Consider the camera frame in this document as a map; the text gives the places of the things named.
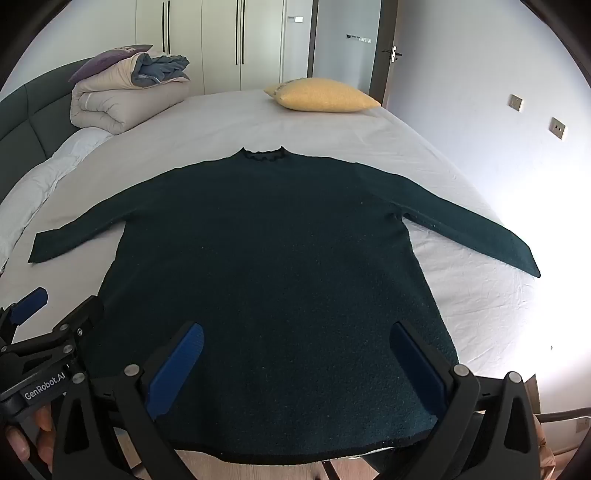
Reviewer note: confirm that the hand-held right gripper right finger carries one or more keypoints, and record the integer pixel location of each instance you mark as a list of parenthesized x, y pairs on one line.
[(415, 364)]

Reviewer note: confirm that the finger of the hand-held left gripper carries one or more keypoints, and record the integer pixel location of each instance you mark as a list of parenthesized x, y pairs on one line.
[(27, 305), (81, 323)]

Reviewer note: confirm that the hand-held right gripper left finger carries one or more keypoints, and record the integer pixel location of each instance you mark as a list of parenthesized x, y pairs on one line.
[(178, 369)]

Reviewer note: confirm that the dark green sweater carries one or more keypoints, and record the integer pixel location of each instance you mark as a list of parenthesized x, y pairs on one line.
[(277, 254)]

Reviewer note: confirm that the person's left hand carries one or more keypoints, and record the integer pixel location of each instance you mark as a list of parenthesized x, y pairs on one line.
[(27, 443)]

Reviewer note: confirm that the white quilt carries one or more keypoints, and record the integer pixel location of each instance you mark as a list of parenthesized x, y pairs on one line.
[(41, 180)]

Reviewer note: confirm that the dark green headboard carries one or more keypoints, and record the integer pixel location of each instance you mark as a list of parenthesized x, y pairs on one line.
[(27, 120)]

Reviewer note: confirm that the folded beige duvet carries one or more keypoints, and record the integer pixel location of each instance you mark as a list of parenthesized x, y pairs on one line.
[(106, 101)]

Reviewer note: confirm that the bed with white sheet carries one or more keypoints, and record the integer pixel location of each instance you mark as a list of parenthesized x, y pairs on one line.
[(323, 131)]

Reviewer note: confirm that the purple pillow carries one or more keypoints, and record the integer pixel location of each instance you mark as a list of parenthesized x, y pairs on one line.
[(111, 57)]

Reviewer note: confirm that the grey-blue blanket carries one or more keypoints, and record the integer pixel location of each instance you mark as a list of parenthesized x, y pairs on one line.
[(161, 69)]

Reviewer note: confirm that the yellow pillow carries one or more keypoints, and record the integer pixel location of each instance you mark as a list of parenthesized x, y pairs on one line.
[(323, 94)]

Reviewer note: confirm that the brown door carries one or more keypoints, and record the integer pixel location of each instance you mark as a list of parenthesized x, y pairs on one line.
[(381, 69)]

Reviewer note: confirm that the white wardrobe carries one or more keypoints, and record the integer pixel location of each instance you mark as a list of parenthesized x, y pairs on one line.
[(207, 41)]

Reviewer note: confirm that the wall socket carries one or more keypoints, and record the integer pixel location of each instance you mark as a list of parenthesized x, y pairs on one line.
[(583, 424)]

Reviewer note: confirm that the white light switch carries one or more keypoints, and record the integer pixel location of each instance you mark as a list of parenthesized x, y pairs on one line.
[(295, 19)]

